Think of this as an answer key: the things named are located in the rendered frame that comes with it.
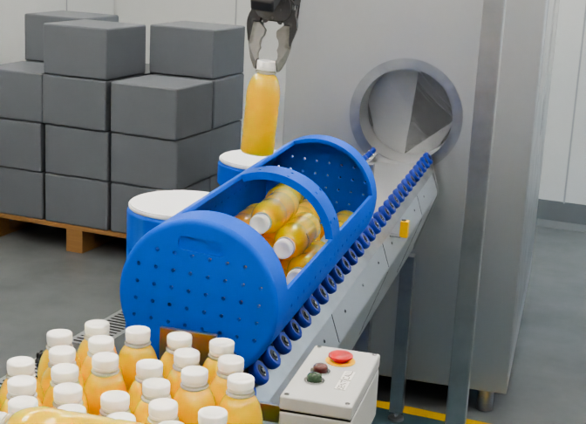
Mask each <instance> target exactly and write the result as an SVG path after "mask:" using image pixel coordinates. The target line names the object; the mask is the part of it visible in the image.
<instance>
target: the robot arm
mask: <svg viewBox="0 0 586 424"><path fill-rule="evenodd" d="M300 3H301V0H250V6H251V11H250V13H249V15H248V19H247V33H248V41H249V55H250V59H251V62H252V65H253V66H254V68H255V69H256V64H257V60H258V59H259V51H260V50H261V49H262V47H261V43H262V39H263V37H265V35H266V31H267V29H266V28H265V27H264V23H267V22H268V21H273V22H277V23H278V24H282V23H284V25H283V27H281V28H280V29H279V30H277V31H276V38H277V40H278V48H277V50H276V51H277V60H276V72H280V71H281V70H282V68H283V67H284V65H285V63H286V61H287V58H288V56H289V54H290V50H291V44H292V42H293V39H294V37H295V35H296V32H297V28H298V15H299V9H300ZM295 5H296V9H295ZM297 7H298V8H297Z"/></svg>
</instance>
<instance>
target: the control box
mask: <svg viewBox="0 0 586 424"><path fill-rule="evenodd" d="M335 350H344V349H338V348H333V347H327V346H320V345H316V346H315V347H314V349H313V350H312V351H311V353H310V355H309V356H308V357H307V359H306V360H305V361H304V362H303V364H302V365H301V367H300V368H299V370H298V371H297V373H296V374H295V376H294V377H293V379H292V380H291V382H290V383H289V384H288V385H287V387H286V388H285V389H284V391H283V393H282V394H281V396H280V404H279V407H280V412H279V424H371V423H372V421H373V419H374V417H375V414H376V405H377V392H378V367H379V359H380V356H379V354H375V353H368V352H357V351H351V350H345V351H347V352H350V353H352V354H353V359H351V360H349V361H347V362H346V363H343V364H339V363H336V362H334V360H333V359H330V358H329V352H332V351H335ZM319 362H321V363H325V364H326V365H327V366H328V372H326V373H321V374H322V377H323V379H322V381H320V382H310V381H308V380H307V379H306V378H307V374H308V373H310V372H314V371H313V366H314V365H315V364H316V363H319ZM352 372H353V373H352ZM351 373H352V374H351ZM350 374H351V376H349V377H350V378H349V377H346V376H345V375H350ZM343 378H344V379H345V380H344V379H343ZM341 380H342V382H341ZM343 381H345V382H343ZM344 383H346V384H344ZM341 384H343V385H342V387H339V386H341ZM337 387H338V388H340V389H337Z"/></svg>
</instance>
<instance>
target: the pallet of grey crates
mask: <svg viewBox="0 0 586 424"><path fill-rule="evenodd" d="M24 34H25V59H26V61H19V62H13V63H8V64H1V65H0V236H4V235H7V234H9V233H11V232H14V231H17V230H19V229H22V228H25V227H28V226H30V225H32V224H35V223H37V224H43V225H48V226H53V227H59V228H64V229H66V251H71V252H76V253H81V254H83V253H85V252H87V251H89V250H92V249H94V248H96V247H98V246H100V245H102V244H104V243H108V242H110V241H111V240H113V239H115V238H118V237H120V238H125V239H126V211H127V208H128V203H129V201H130V200H131V199H132V198H134V197H135V196H137V195H142V194H145V193H149V192H155V191H164V190H195V191H204V192H211V191H213V190H215V189H216V188H218V187H220V186H221V185H220V184H219V183H218V182H217V173H218V161H219V159H220V155H222V154H223V153H226V152H229V151H234V150H241V127H242V122H241V121H240V120H241V119H242V106H243V83H244V74H243V73H242V72H243V65H244V42H245V26H243V25H233V24H214V23H203V22H194V21H178V22H170V23H162V24H151V25H150V58H149V64H146V26H145V25H144V24H129V23H120V22H119V16H118V15H111V14H100V13H90V12H79V11H68V10H57V11H46V12H37V13H26V14H25V15H24ZM10 219H11V220H13V221H10Z"/></svg>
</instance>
